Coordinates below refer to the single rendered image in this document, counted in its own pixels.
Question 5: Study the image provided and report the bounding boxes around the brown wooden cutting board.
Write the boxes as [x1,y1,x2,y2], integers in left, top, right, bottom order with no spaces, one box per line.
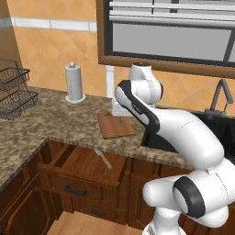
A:
[96,112,137,140]

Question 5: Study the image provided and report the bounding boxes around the knife with wooden handle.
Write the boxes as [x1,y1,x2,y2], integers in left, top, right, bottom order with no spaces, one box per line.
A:
[94,149,114,170]

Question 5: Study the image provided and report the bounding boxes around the window with brown frame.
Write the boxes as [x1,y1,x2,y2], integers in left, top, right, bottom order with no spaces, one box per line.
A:
[95,0,235,80]

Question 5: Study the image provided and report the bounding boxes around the black wire rack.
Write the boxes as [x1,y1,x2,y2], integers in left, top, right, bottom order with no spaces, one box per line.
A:
[0,58,39,121]

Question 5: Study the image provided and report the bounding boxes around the black sink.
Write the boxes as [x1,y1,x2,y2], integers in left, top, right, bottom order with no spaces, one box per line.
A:
[140,111,235,166]

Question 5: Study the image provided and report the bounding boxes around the open wooden drawer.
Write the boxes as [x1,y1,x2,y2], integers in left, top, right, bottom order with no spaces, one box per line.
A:
[37,143,130,213]

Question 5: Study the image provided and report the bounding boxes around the wooden corner cupboard door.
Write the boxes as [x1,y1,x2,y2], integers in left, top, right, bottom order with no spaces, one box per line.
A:
[0,166,53,235]

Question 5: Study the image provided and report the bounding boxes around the dark grey tap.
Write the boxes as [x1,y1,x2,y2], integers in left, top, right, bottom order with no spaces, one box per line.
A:
[204,78,234,118]

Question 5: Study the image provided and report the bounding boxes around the wooden drawer front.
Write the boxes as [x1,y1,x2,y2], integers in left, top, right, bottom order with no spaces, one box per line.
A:
[59,194,129,226]

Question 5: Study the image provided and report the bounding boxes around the small black drawer handle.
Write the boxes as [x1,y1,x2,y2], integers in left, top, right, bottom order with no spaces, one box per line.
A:
[88,208,106,218]

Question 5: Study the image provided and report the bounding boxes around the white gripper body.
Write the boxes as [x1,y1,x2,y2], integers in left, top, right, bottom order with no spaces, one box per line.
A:
[110,98,134,119]

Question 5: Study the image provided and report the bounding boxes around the white paper towel roll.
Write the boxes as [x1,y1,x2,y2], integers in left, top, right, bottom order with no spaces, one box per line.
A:
[64,62,87,105]

